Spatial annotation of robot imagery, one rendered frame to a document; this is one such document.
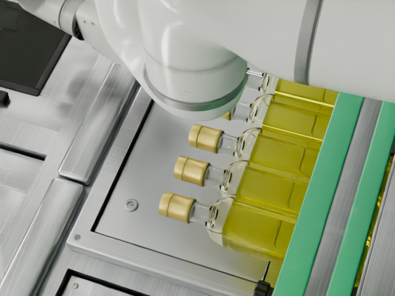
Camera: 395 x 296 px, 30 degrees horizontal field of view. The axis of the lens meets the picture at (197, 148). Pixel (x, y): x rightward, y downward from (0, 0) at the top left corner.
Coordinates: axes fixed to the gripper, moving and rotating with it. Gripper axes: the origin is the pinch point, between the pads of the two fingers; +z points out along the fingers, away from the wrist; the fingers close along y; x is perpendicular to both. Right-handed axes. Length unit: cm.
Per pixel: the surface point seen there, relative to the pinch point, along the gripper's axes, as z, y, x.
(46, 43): -30.9, -17.1, -0.1
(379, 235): 43.5, 15.9, -14.9
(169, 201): 16.3, 2.0, -19.9
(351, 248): 41.6, 14.1, -17.2
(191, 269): 20.4, -11.6, -22.9
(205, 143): 14.9, 1.2, -9.4
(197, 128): 12.7, 1.8, -8.3
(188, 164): 15.3, 2.2, -13.9
